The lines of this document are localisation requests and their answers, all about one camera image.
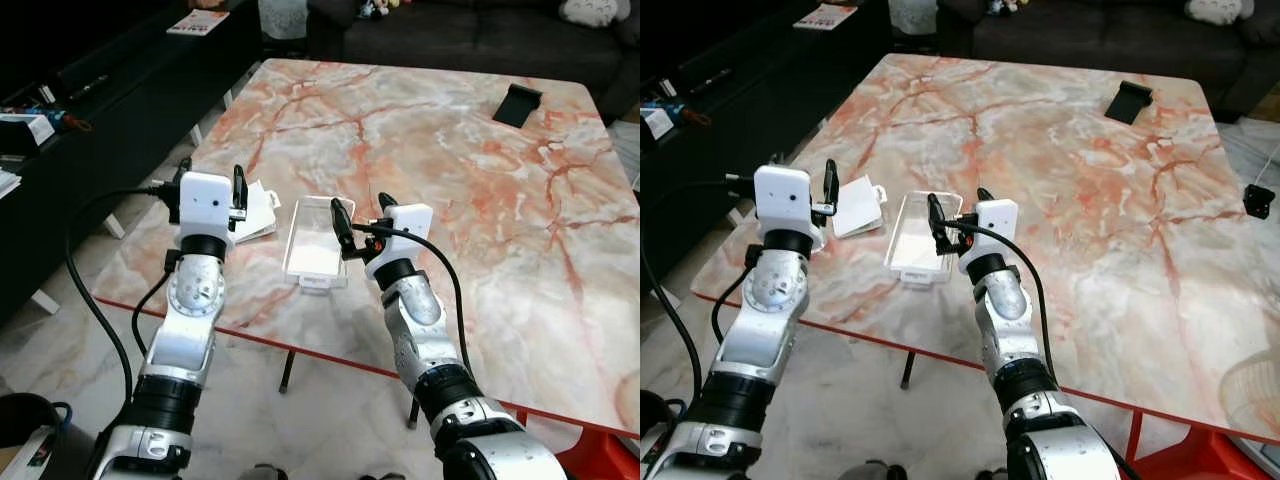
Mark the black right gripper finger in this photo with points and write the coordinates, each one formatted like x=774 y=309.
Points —
x=985 y=195
x=341 y=225
x=936 y=218
x=387 y=203

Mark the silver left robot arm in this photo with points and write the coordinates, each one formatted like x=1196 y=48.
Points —
x=762 y=320
x=190 y=320

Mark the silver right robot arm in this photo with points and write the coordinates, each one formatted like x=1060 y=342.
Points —
x=425 y=330
x=1005 y=320

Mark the black rubbish bin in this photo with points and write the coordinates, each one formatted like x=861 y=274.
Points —
x=28 y=430

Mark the white paper packet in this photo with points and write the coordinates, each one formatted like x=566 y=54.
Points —
x=858 y=207
x=258 y=212

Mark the clear plastic blister package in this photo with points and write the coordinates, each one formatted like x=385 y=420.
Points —
x=316 y=245
x=915 y=245

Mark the long black low cabinet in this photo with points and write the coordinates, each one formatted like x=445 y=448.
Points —
x=760 y=90
x=120 y=100

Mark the black pen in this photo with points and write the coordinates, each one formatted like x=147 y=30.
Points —
x=722 y=81
x=89 y=87

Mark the blue and red tool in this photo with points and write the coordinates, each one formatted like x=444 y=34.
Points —
x=685 y=112
x=62 y=118

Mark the small white box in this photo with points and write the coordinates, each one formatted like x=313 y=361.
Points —
x=657 y=122
x=28 y=130

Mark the red and white booklet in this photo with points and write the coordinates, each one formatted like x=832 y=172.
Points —
x=826 y=16
x=198 y=22

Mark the small black stand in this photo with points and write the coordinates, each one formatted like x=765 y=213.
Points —
x=517 y=106
x=1130 y=102

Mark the white mesh basket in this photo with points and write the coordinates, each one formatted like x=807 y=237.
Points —
x=912 y=16

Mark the small colourful toy figures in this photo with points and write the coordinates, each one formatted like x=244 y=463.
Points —
x=1008 y=6
x=385 y=8

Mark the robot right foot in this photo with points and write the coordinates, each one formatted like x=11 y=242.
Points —
x=990 y=474
x=380 y=476

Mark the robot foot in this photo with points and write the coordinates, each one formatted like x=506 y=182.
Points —
x=380 y=476
x=265 y=472
x=885 y=471
x=990 y=474

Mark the white plush toy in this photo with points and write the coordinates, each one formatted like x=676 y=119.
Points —
x=1220 y=10
x=594 y=11

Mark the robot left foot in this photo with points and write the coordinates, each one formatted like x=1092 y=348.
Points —
x=265 y=472
x=885 y=471

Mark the black power adapter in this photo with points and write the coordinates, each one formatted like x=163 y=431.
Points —
x=1259 y=200

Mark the red plastic stool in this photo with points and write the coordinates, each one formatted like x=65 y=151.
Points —
x=1200 y=460
x=600 y=460

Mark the black grille standing fan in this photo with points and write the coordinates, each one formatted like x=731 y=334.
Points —
x=1255 y=400

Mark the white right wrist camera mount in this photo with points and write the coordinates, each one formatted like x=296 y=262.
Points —
x=408 y=228
x=995 y=222

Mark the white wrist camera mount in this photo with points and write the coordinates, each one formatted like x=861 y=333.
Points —
x=408 y=228
x=995 y=222
x=781 y=198
x=206 y=205

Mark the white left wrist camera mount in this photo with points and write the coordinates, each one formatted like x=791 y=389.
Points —
x=206 y=205
x=781 y=198

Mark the black metal table leg frame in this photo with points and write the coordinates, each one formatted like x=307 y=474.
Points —
x=907 y=370
x=287 y=372

